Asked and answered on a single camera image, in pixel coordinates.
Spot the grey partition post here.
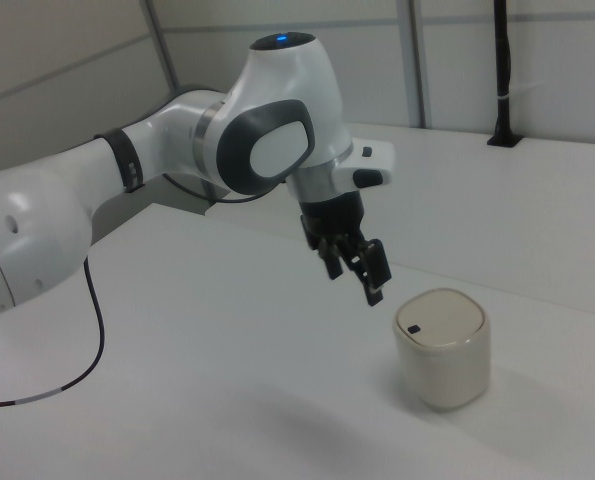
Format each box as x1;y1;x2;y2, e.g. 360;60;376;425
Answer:
138;0;181;94

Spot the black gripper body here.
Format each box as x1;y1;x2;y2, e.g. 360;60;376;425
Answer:
299;192;371;254

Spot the small cream trash can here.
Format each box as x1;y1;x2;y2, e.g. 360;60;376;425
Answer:
392;287;493;413

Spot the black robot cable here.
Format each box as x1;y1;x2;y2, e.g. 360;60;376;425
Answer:
0;172;261;410

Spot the black pole with base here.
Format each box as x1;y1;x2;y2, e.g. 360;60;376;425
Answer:
486;0;525;149

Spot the cream trash can lid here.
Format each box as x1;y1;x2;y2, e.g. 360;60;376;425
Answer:
394;288;488;353

